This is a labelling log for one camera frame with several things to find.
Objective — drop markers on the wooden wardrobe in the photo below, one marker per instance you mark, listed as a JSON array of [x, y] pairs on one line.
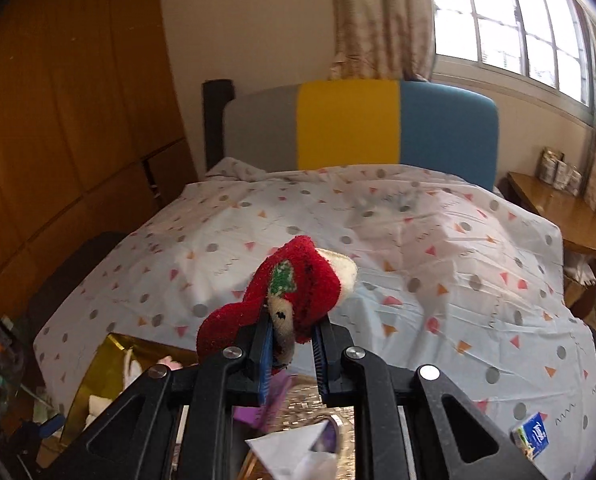
[[91, 134]]

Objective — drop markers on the gold metal tray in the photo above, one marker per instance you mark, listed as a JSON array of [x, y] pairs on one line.
[[105, 375]]

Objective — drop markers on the purple cardboard box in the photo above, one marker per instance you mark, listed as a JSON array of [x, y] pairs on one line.
[[263, 417]]

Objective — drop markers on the pink towel blue band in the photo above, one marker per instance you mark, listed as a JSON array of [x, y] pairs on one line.
[[170, 363]]

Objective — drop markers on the patterned plastic tablecloth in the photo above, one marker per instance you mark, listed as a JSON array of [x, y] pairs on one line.
[[421, 267]]

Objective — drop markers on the red christmas sock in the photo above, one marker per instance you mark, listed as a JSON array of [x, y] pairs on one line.
[[297, 285]]

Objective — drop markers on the packets on side table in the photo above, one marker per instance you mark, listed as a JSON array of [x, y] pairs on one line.
[[555, 171]]

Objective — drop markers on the window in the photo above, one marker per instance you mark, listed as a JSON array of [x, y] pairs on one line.
[[541, 49]]

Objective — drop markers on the blue Tempo tissue pack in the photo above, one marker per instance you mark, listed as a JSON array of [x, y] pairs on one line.
[[530, 436]]

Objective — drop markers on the white knit gloves bundle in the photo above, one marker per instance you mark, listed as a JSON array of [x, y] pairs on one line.
[[131, 370]]

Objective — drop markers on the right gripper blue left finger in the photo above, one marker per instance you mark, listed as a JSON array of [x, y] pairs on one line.
[[266, 359]]

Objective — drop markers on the gold embossed tissue box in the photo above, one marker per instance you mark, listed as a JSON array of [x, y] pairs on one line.
[[297, 436]]

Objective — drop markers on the white bag under table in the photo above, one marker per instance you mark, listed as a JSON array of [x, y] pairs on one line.
[[579, 276]]

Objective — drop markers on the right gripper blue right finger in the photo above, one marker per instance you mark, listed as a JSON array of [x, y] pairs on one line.
[[319, 348]]

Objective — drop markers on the wooden side table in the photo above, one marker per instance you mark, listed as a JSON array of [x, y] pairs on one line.
[[576, 220]]

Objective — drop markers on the left floral curtain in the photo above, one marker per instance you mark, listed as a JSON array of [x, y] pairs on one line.
[[384, 39]]

